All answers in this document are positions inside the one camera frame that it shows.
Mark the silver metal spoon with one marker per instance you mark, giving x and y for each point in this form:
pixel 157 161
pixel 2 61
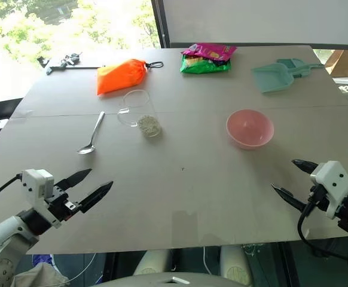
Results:
pixel 87 148

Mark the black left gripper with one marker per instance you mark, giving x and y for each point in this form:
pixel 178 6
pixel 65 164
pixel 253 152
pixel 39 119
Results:
pixel 61 204

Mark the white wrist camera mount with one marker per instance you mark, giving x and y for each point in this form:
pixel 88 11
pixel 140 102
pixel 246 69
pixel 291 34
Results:
pixel 332 182
pixel 36 185

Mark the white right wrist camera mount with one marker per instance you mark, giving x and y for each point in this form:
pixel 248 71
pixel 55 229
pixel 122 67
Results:
pixel 332 182

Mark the long black rod tool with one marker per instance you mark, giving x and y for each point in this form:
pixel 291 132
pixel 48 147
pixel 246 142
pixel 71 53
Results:
pixel 72 67

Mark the black key bunch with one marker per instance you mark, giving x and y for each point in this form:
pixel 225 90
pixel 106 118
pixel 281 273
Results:
pixel 70 58

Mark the pink plastic bowl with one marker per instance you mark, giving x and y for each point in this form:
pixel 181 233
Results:
pixel 248 128

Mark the clear plastic cup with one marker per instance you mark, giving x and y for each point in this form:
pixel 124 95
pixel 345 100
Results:
pixel 138 101

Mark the teal plastic dustpan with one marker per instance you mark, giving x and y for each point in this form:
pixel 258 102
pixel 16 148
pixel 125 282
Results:
pixel 272 79

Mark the green snack bag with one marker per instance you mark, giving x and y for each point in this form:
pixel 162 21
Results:
pixel 204 65

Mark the small black clip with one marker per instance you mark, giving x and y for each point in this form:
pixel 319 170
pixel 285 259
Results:
pixel 42 60

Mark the white rounded robot leg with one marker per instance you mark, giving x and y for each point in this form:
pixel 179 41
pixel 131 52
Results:
pixel 235 263
pixel 153 261

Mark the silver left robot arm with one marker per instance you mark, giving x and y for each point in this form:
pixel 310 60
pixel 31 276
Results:
pixel 3 239

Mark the brown cardboard box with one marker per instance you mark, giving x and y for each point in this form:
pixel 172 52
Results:
pixel 338 61

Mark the grey rounded robot body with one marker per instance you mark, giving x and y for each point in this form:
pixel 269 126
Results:
pixel 168 279

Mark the black window frame post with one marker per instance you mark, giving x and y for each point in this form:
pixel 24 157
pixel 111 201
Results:
pixel 160 24

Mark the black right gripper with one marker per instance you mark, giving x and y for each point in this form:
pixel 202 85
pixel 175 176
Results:
pixel 319 198

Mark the grey cloth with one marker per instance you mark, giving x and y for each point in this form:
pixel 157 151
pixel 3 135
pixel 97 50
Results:
pixel 39 276

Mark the pink snack bag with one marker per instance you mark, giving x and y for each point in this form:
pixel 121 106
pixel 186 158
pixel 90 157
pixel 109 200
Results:
pixel 210 50

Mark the blue cloth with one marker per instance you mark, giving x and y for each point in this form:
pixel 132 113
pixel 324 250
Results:
pixel 44 260

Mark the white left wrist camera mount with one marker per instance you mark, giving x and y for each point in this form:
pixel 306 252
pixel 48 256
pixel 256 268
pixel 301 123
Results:
pixel 36 185

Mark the white roller blind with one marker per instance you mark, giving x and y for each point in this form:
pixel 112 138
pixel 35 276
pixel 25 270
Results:
pixel 263 21

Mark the teal hand brush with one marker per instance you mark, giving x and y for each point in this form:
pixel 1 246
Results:
pixel 296 67

